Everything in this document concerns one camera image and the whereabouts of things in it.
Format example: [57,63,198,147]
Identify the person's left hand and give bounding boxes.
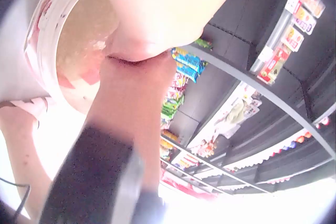
[96,0,249,63]

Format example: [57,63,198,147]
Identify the person's right hand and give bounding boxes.
[83,51,176,190]

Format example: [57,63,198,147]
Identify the white tub with red print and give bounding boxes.
[23,0,122,115]

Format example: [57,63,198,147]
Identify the black wrist band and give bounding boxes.
[39,124,168,224]

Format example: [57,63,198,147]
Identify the person's legs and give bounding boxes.
[0,97,54,220]

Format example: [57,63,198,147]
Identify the full shop shelf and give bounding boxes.
[159,0,336,199]

